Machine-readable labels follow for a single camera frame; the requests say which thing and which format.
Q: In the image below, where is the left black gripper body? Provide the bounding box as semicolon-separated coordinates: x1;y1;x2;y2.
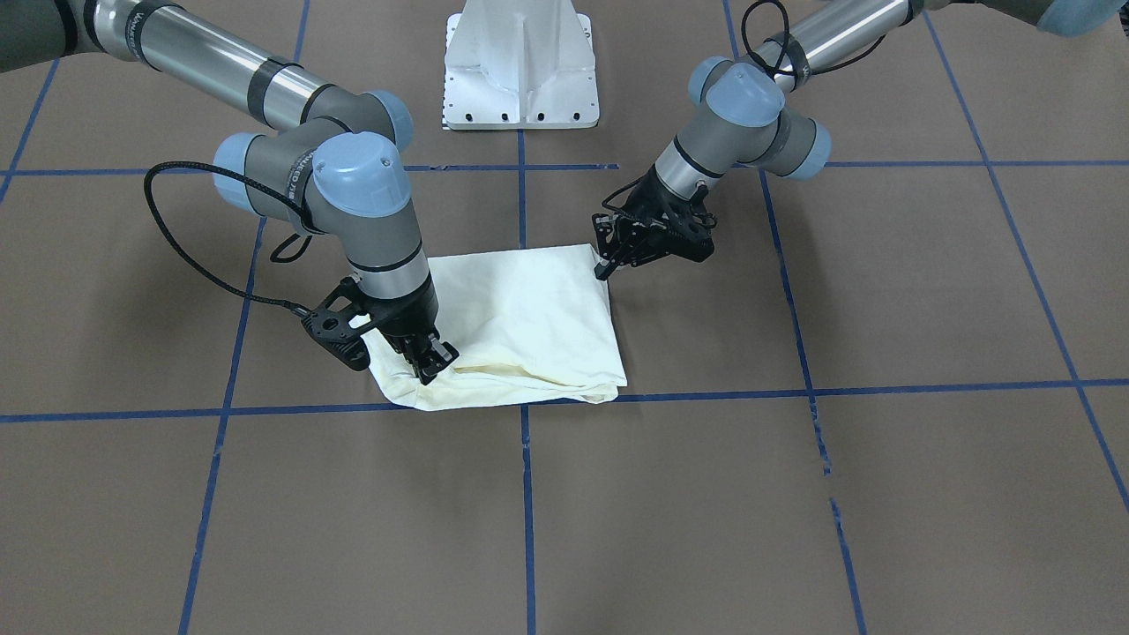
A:
592;168;717;266

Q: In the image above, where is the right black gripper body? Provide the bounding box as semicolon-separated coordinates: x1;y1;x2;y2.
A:
300;276;440;371

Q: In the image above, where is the cream long-sleeve cat shirt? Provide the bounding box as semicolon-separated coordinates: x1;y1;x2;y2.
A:
364;244;625;411

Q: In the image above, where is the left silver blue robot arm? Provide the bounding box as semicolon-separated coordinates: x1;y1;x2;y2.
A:
592;1;946;281

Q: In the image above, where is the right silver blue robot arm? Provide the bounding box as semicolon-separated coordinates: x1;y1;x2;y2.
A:
3;1;457;385

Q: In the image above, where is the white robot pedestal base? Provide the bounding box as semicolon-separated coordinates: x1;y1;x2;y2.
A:
441;1;601;131

